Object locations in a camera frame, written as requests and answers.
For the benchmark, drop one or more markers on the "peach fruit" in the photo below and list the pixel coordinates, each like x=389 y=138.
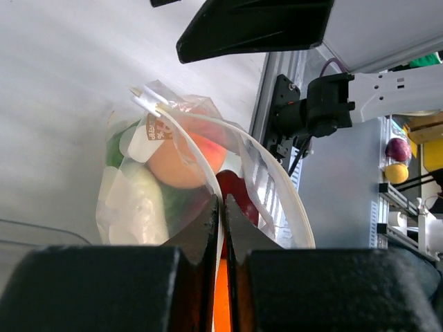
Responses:
x=173 y=163

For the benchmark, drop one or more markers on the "purple onion background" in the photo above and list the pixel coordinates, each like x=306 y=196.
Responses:
x=398 y=149

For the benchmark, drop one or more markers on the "white radish green leaves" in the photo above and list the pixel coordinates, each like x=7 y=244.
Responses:
x=130 y=207

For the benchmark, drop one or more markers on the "green cloth background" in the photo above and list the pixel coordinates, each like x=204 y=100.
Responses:
x=427 y=60

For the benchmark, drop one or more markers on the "clear zip top bag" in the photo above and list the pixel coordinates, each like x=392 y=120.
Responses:
x=282 y=216

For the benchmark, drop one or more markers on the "orange fruit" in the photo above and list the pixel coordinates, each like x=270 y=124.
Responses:
x=221 y=300

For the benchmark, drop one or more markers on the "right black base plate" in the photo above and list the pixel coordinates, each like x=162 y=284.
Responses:
x=279 y=127

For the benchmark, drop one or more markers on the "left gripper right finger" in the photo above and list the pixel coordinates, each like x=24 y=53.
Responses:
x=273 y=289

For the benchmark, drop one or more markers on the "clear grey plastic bin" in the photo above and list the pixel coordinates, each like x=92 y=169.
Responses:
x=18 y=238

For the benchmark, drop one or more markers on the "dark red apple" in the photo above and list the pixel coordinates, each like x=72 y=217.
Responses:
x=231 y=183

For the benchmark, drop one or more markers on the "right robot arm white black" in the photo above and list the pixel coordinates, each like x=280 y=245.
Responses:
x=368 y=37

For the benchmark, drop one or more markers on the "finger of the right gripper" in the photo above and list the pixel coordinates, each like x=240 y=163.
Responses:
x=222 y=28

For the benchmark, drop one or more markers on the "slotted cable duct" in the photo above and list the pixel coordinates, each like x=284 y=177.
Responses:
x=296 y=174

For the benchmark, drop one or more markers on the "green lettuce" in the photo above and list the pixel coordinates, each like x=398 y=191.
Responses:
x=179 y=206

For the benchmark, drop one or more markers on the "yellow lemon background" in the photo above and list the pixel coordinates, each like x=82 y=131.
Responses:
x=396 y=173

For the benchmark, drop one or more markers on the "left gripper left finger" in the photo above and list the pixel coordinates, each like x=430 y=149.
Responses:
x=118 y=288

